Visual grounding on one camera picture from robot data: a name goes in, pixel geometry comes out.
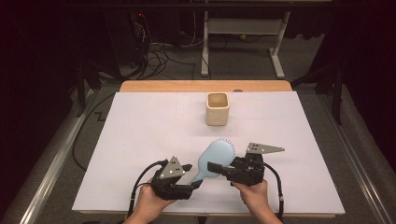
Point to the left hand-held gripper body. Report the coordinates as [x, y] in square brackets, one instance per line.
[169, 189]

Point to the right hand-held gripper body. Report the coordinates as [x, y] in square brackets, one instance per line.
[249, 172]

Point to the light blue hairbrush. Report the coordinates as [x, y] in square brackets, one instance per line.
[218, 154]

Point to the beige square cup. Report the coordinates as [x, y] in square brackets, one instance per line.
[217, 115]

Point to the person's left hand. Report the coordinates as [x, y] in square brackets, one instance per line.
[149, 202]

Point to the person's right hand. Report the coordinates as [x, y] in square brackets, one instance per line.
[255, 196]

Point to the white paper sheet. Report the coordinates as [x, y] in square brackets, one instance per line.
[140, 130]

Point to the black stand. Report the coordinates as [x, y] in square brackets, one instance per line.
[337, 93]
[81, 90]

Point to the metal floor rail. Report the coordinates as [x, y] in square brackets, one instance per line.
[53, 174]
[358, 168]

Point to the white metal desk frame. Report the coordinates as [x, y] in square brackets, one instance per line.
[243, 26]

